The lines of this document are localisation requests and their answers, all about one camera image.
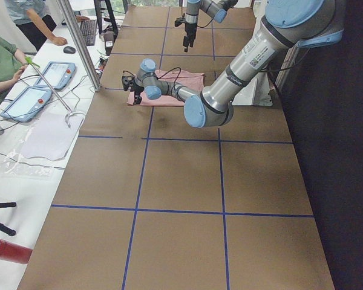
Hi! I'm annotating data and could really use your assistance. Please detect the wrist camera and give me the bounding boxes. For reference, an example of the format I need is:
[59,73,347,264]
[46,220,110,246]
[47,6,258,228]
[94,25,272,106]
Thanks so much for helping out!
[121,70,136,91]
[174,17,186,27]

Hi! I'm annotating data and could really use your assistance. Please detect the black camera tripod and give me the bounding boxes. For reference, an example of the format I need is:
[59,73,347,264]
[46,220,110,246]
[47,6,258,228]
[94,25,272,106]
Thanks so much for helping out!
[0,202,17,236]

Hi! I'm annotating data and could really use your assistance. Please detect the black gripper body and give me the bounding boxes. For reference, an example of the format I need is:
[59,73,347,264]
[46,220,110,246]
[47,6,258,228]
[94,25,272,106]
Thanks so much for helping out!
[130,77,144,97]
[185,22,197,39]

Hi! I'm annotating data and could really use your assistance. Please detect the metal rod green tip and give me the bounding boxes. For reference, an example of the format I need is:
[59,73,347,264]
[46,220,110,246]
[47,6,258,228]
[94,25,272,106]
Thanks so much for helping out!
[25,56,74,128]

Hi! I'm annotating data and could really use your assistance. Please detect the red cylinder bottle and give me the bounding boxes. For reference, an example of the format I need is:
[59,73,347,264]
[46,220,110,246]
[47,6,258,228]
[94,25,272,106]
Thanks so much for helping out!
[0,239,33,264]

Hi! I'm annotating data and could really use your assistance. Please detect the black computer mouse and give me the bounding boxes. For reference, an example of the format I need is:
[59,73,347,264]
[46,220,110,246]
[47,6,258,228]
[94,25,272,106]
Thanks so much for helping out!
[63,46,76,54]

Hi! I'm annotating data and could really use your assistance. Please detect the standing person dark trousers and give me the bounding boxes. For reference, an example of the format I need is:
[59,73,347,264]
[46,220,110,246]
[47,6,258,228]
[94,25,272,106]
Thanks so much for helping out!
[4,0,67,51]

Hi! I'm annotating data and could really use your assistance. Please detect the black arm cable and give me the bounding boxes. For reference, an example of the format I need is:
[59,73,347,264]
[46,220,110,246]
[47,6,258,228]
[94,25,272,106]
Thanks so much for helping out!
[157,66,182,91]

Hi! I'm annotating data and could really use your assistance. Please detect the upper teach pendant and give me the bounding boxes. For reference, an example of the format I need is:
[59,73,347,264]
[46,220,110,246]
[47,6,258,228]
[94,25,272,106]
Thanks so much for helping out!
[42,62,76,91]

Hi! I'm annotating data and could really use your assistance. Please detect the lower teach pendant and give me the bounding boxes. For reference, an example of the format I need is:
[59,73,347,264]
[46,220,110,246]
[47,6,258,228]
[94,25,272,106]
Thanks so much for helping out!
[0,86,52,123]

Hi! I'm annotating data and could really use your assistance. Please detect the white cloth on desk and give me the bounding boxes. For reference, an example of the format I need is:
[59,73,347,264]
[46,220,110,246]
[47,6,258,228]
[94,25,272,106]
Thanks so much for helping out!
[20,112,84,161]

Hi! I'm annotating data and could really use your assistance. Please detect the seated person green shirt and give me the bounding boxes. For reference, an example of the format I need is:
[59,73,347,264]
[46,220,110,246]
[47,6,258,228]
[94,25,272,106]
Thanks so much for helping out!
[0,36,28,104]

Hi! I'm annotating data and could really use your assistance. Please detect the pink Snoopy t-shirt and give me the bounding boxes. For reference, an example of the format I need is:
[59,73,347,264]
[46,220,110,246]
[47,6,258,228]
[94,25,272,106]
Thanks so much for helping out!
[139,69,204,107]

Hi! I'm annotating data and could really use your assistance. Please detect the aluminium frame post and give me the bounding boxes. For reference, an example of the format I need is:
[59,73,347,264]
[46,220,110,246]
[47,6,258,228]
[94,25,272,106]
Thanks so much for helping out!
[56,0,101,92]

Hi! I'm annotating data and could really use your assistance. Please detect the black keyboard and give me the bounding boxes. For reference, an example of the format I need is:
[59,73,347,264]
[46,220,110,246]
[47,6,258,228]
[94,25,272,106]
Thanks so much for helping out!
[79,19,97,46]

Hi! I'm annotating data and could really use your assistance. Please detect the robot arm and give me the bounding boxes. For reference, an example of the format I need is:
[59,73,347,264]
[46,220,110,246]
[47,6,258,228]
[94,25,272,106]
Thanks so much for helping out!
[122,1,346,128]
[175,0,238,52]

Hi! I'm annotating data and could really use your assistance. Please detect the teach pendant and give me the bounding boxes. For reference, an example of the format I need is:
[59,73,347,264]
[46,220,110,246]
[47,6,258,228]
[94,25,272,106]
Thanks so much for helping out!
[42,62,76,91]
[0,86,52,123]

